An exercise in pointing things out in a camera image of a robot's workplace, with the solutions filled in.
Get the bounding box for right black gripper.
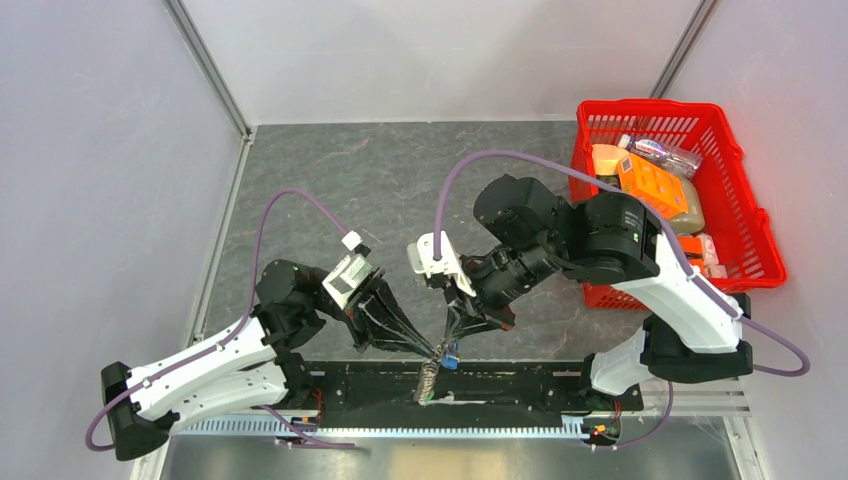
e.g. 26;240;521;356
440;237;562;344

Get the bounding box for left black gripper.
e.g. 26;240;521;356
312;267;436;358

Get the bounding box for blue capped key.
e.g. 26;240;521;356
440;342;460;370

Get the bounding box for leopard print wrist strap keyring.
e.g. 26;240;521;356
413;345;444;405

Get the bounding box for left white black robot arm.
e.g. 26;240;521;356
100;255;435;461

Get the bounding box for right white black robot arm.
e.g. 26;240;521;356
418;175;754;409

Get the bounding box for yellow sponge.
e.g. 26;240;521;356
591;144;630;177

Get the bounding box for orange carton box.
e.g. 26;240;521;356
617;153;689;219

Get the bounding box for orange razor package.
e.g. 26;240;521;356
677;235;705;270

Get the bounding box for beige soap pouch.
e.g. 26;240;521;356
668;178;706;235

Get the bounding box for pink white packet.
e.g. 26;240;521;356
697;233;728;278

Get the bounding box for clear plastic bottle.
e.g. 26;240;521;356
616;134;703;180

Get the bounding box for red plastic basket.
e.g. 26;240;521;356
571;99;788;294

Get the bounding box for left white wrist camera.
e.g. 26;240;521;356
322;231;373;308

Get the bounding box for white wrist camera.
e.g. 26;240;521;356
407;231;477;297
322;231;373;308

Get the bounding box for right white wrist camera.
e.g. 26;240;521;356
407;231;477;297

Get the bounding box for black mounting base plate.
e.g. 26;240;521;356
277;360;644;429

